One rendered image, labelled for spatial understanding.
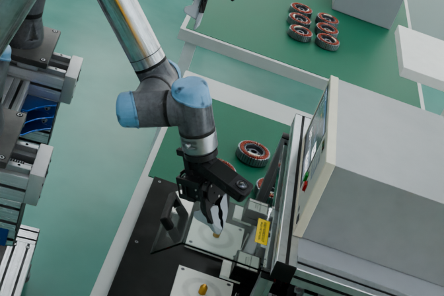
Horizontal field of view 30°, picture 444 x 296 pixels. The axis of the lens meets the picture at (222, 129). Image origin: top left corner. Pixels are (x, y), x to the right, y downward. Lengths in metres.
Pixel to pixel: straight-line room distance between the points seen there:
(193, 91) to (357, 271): 0.55
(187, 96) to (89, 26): 3.42
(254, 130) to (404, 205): 1.21
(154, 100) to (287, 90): 3.41
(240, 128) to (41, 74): 0.82
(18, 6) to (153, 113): 0.33
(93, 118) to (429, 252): 2.54
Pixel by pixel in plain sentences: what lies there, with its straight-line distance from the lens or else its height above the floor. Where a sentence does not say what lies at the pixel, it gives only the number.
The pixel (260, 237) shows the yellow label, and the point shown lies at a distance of 1.89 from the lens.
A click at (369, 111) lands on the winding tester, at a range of 2.04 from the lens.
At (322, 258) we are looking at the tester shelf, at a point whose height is 1.11.
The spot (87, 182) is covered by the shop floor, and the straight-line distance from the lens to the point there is 3.69.
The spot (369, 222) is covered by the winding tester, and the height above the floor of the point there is 1.21.
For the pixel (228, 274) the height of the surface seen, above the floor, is 0.88.
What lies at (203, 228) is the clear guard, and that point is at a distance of 1.85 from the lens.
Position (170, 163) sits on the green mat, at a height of 0.75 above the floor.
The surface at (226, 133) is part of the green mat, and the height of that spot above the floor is 0.75.
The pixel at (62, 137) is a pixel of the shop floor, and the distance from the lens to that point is 3.94.
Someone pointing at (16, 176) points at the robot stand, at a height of 0.97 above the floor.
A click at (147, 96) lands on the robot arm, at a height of 1.35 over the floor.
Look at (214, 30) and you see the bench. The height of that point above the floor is 0.75.
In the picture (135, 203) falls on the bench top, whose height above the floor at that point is 0.75.
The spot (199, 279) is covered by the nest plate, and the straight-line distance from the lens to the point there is 2.16.
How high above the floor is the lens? 2.16
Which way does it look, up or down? 30 degrees down
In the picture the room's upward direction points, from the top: 20 degrees clockwise
